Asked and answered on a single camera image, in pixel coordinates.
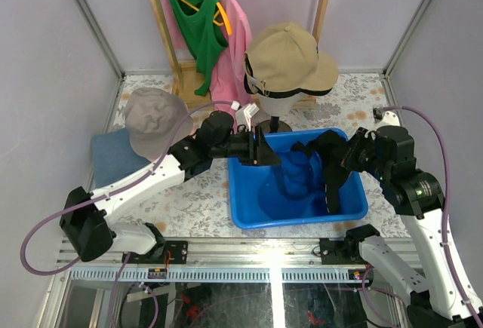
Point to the blue plastic bin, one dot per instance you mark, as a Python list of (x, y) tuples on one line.
[(245, 182)]

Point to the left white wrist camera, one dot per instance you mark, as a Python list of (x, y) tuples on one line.
[(244, 114)]

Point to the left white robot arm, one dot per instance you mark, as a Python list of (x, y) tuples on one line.
[(92, 219)]

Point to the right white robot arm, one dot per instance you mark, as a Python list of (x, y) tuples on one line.
[(442, 296)]

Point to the blue cap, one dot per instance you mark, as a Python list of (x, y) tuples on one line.
[(296, 188)]

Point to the folded blue cloth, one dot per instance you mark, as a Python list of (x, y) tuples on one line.
[(113, 158)]

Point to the aluminium rail base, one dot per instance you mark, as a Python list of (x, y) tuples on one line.
[(228, 260)]

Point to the khaki hat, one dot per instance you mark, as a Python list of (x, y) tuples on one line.
[(285, 56)]

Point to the beige mannequin head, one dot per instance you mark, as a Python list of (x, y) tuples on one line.
[(276, 108)]

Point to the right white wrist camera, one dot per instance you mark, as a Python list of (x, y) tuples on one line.
[(383, 118)]

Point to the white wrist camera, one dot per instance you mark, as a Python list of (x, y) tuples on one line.
[(383, 118), (244, 114)]

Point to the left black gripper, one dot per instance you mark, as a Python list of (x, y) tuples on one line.
[(255, 146)]

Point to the pink t-shirt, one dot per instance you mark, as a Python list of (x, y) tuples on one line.
[(228, 74)]

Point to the grey bucket hat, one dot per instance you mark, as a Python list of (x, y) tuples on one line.
[(155, 119)]

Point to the green tank top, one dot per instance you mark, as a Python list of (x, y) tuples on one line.
[(204, 38)]

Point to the wooden clothes rack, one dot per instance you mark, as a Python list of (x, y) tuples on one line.
[(186, 78)]

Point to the black baseball cap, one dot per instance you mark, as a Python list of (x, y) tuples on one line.
[(333, 176), (253, 86)]

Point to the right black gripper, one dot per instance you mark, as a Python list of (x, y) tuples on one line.
[(346, 153)]

